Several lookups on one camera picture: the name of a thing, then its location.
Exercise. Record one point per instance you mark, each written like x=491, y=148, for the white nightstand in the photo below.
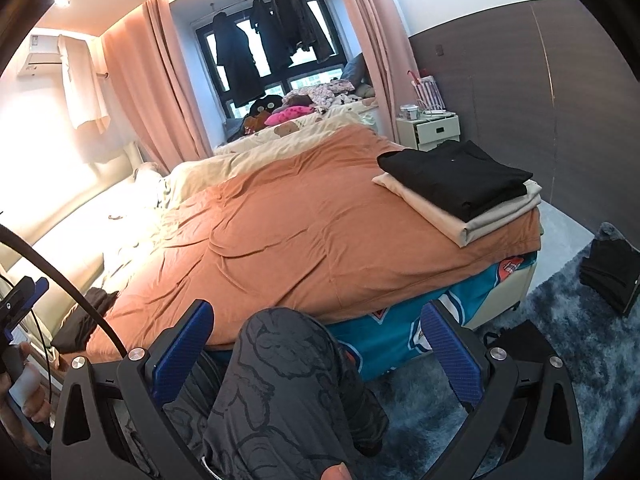
x=432, y=132

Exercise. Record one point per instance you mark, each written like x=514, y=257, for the blue grey shag rug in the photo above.
x=575, y=350

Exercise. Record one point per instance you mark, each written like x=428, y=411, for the white air conditioner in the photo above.
x=37, y=55

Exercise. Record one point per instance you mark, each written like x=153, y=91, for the grey pillow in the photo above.
x=356, y=70

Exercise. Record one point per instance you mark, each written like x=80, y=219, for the black garment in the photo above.
x=460, y=175

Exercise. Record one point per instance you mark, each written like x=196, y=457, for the orange blanket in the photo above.
x=300, y=240

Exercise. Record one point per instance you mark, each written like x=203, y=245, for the cream blanket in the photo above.
x=240, y=165

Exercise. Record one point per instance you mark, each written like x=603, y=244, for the hanging cream garment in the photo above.
x=82, y=85

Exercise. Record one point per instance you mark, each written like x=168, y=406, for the floral cloth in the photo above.
x=325, y=95

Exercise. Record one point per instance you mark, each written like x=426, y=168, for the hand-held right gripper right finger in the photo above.
x=450, y=355

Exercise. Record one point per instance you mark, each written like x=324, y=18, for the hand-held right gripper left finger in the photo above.
x=180, y=355

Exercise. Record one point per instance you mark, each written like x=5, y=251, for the striped gift bag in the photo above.
x=425, y=92

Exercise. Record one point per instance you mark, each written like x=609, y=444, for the hanging dark shirt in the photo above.
x=272, y=35

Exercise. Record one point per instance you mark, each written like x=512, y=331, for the pile of black clothes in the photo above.
x=607, y=275

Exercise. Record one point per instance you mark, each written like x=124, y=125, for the folded beige garment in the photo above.
x=480, y=225

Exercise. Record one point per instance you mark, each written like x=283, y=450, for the teal printed bed sheet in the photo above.
x=400, y=340

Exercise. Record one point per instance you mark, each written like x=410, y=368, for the black framed window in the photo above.
x=295, y=80

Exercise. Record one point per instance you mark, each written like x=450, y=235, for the pink curtain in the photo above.
x=150, y=85
x=372, y=35

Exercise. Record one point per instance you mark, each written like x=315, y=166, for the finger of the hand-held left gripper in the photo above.
x=32, y=292

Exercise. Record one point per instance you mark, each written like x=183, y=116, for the dark brown plush toy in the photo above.
x=262, y=105

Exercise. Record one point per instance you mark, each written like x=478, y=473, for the hanging dark jacket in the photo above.
x=305, y=25

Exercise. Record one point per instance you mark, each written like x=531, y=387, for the dark cloth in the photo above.
x=82, y=322

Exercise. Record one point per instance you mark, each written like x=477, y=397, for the person's left hand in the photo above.
x=30, y=412

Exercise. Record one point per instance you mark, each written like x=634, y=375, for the hanging dark coat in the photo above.
x=237, y=57

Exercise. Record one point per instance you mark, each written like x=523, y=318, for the person's leg in patterned pants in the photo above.
x=280, y=400

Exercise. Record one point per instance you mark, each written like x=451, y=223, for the pink plush toy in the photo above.
x=287, y=115

